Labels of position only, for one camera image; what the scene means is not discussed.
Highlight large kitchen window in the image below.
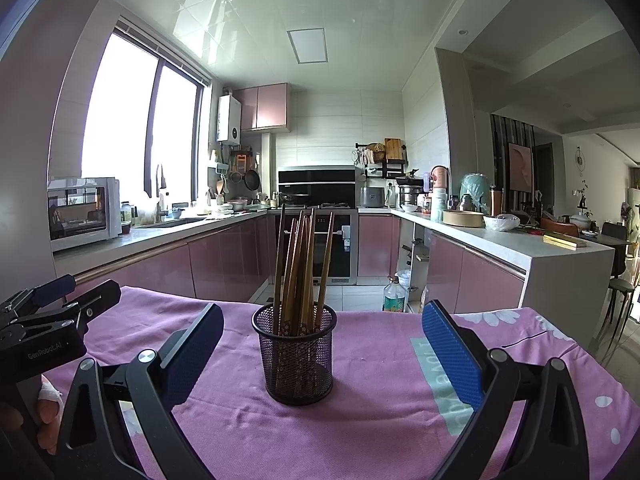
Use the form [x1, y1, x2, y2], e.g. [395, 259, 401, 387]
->
[80, 20, 211, 211]

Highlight black mesh holder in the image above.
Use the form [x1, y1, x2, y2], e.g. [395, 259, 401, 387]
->
[251, 302, 337, 406]

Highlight black built-in oven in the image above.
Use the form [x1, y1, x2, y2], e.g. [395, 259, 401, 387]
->
[270, 208, 359, 287]

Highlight framed wall painting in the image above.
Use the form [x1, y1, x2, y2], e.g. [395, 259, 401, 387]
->
[508, 142, 534, 194]

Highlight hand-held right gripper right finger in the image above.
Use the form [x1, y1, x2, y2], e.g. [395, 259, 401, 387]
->
[421, 300, 591, 480]

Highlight white countertop oven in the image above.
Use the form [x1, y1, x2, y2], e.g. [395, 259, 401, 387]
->
[47, 176, 122, 253]

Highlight person's left hand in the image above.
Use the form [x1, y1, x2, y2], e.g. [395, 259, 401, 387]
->
[0, 374, 67, 456]

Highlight round beige tin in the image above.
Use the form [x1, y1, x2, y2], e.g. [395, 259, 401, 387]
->
[442, 208, 486, 228]

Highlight clear plastic oil bottle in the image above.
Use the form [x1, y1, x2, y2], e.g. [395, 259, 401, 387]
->
[382, 275, 407, 313]

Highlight round dark stool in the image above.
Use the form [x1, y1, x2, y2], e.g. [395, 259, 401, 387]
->
[604, 278, 634, 342]

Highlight bundle of wooden chopsticks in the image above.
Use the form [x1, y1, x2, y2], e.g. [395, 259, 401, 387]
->
[271, 203, 335, 396]

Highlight white plastic bag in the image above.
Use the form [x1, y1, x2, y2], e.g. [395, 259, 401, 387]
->
[483, 213, 521, 233]

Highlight kitchen faucet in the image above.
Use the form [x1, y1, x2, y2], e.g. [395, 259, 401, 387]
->
[154, 163, 169, 224]

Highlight teal covered jar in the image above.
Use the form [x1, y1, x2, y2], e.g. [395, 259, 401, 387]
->
[459, 172, 491, 214]

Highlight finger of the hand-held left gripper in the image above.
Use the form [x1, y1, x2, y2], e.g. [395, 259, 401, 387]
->
[0, 281, 121, 344]
[0, 274, 77, 329]

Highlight steel stock pot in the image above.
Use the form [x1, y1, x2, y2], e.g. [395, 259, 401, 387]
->
[398, 184, 424, 209]

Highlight flat yellow box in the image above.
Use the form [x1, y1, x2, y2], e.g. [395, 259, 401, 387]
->
[542, 232, 589, 250]

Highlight white wall water heater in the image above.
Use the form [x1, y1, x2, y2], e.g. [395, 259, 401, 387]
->
[216, 95, 243, 144]

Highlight black range hood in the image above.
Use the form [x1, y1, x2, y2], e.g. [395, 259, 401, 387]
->
[277, 165, 357, 209]

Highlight black wall rack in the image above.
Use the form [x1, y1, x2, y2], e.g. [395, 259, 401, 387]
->
[353, 137, 409, 179]

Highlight pink floral tablecloth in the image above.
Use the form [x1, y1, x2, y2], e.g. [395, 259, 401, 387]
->
[42, 286, 640, 480]

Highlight ceiling light panel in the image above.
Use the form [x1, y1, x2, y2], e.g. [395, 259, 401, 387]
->
[286, 28, 330, 65]

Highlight pink wall cabinet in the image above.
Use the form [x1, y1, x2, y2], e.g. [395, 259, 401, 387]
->
[232, 82, 292, 134]

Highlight pink kitchen base cabinets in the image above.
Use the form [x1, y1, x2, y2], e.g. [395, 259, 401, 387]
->
[52, 207, 528, 316]

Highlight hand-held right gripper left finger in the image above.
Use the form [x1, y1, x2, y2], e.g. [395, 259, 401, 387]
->
[52, 303, 225, 480]

